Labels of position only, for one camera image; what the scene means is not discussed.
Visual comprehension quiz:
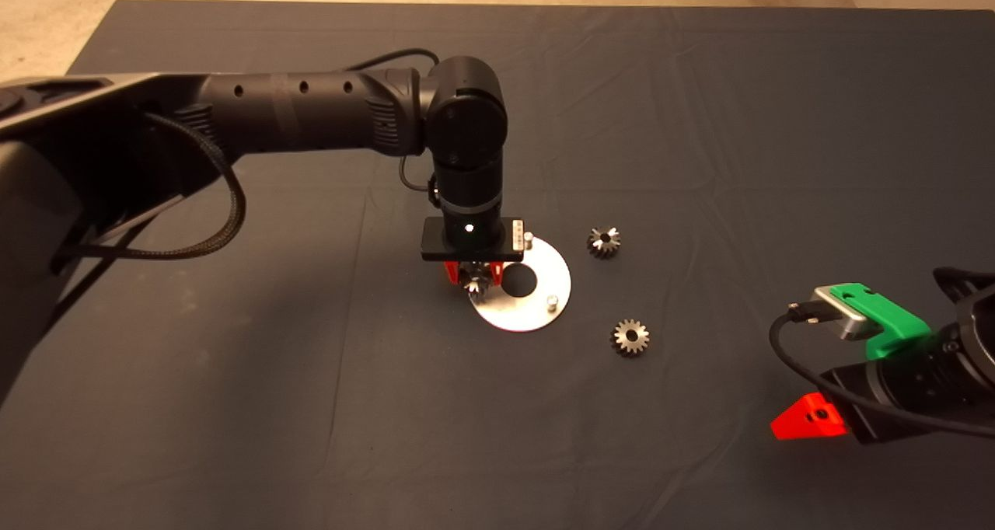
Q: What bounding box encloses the thin black left camera cable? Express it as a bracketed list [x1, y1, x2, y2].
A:
[342, 47, 442, 204]

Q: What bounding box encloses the thick braided left arm cable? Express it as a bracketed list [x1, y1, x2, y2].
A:
[51, 113, 247, 263]

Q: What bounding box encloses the green right camera mount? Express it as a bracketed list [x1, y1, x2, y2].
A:
[829, 283, 932, 361]

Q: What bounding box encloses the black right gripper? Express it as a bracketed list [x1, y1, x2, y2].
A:
[770, 363, 906, 445]

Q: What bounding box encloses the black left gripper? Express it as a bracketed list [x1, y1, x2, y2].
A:
[421, 217, 526, 286]

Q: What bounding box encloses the dark grey table cloth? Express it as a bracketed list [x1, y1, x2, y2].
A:
[0, 0, 995, 530]

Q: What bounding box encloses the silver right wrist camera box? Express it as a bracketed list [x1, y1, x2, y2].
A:
[811, 287, 883, 343]

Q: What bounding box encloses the thin black camera cable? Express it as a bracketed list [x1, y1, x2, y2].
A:
[768, 303, 995, 440]
[342, 47, 442, 204]

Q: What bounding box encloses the round metal carrier plate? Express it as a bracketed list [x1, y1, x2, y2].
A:
[469, 232, 572, 333]

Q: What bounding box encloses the thin black right camera cable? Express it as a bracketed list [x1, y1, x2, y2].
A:
[768, 303, 995, 440]

